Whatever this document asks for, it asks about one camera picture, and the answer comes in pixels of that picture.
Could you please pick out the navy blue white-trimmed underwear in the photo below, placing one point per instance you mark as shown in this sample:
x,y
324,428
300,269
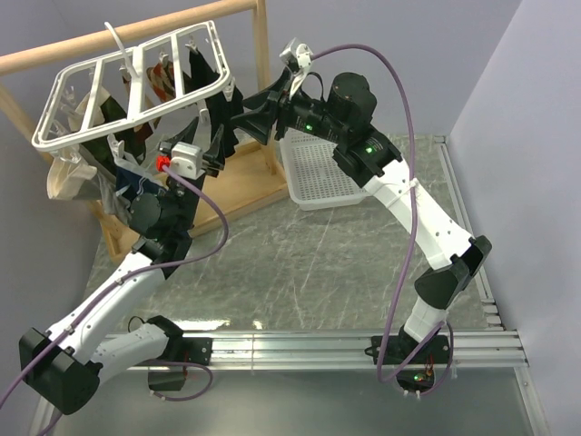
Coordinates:
x,y
133,180

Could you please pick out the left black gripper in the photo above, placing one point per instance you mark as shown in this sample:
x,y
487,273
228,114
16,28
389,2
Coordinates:
x,y
214,156

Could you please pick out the orange patterned hanging sock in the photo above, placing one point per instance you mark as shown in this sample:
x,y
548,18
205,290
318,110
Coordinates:
x,y
161,80

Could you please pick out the aluminium mounting rail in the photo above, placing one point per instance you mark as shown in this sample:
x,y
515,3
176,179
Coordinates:
x,y
344,350

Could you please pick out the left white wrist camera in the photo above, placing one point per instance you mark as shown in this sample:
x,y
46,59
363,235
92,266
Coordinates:
x,y
186,160

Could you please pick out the grey hanging underwear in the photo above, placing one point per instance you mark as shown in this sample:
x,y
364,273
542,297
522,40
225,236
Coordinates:
x,y
99,188

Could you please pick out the white plastic clip hanger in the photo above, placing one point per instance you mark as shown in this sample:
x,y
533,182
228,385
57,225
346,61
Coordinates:
x,y
43,140

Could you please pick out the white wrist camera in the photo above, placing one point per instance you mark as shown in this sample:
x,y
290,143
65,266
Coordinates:
x,y
186,160
297,57

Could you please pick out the white plastic basket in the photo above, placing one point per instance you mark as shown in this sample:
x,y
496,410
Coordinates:
x,y
314,180

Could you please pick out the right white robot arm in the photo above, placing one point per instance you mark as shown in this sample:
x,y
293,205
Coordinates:
x,y
376,165

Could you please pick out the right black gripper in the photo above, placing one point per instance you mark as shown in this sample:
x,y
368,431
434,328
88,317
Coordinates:
x,y
259,122

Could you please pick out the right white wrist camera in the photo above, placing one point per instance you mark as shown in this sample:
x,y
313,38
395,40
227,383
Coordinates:
x,y
297,57

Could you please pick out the striped hanging sock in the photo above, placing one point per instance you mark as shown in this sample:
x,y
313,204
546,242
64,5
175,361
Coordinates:
x,y
145,130

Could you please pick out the right aluminium side rail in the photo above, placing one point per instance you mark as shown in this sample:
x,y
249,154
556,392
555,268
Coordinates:
x,y
479,282

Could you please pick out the black hanging underwear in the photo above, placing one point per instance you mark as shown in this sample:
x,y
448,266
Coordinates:
x,y
221,110

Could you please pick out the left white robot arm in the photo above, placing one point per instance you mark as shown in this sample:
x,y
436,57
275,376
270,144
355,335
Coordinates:
x,y
69,361

